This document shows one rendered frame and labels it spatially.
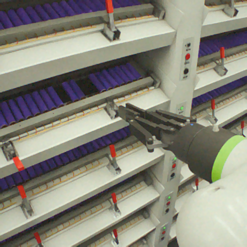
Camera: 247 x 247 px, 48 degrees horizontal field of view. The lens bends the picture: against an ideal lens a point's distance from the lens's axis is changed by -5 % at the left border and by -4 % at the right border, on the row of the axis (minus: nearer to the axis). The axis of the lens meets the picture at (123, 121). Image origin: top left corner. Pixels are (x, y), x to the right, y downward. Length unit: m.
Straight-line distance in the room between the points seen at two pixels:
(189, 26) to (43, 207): 0.60
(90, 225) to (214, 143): 0.60
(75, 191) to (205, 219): 0.54
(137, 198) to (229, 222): 0.74
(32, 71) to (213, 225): 0.41
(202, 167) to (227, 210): 0.16
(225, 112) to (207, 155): 0.72
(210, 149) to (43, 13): 0.44
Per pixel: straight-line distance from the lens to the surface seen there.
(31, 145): 0.65
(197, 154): 0.47
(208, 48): 1.05
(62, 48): 0.59
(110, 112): 0.71
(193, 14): 0.77
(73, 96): 0.72
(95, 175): 0.83
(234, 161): 0.43
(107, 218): 0.98
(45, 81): 0.74
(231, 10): 0.93
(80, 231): 0.96
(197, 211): 0.32
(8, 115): 0.68
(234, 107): 1.21
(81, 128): 0.68
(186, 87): 0.84
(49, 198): 0.79
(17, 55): 0.57
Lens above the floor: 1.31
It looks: 34 degrees down
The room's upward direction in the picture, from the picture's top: straight up
